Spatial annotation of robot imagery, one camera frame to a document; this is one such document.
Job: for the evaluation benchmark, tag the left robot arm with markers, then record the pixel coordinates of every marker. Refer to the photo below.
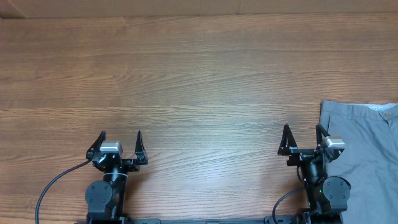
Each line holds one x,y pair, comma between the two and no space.
105,198

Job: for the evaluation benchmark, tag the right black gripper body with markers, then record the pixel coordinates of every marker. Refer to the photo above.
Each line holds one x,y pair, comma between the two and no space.
300,156

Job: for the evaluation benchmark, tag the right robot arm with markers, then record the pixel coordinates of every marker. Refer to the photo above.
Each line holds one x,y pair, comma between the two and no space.
327,195

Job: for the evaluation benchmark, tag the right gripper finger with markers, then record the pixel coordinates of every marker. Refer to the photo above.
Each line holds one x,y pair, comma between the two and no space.
287,145
320,133

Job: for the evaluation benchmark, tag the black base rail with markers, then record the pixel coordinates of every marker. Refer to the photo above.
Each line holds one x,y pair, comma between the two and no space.
266,220

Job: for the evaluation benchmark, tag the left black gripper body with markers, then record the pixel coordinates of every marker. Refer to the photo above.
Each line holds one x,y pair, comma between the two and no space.
129,165

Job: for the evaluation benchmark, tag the grey shorts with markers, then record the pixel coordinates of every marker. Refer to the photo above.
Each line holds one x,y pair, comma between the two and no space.
369,161

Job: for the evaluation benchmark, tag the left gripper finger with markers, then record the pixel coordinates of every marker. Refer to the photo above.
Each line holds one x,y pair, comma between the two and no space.
95,147
139,148

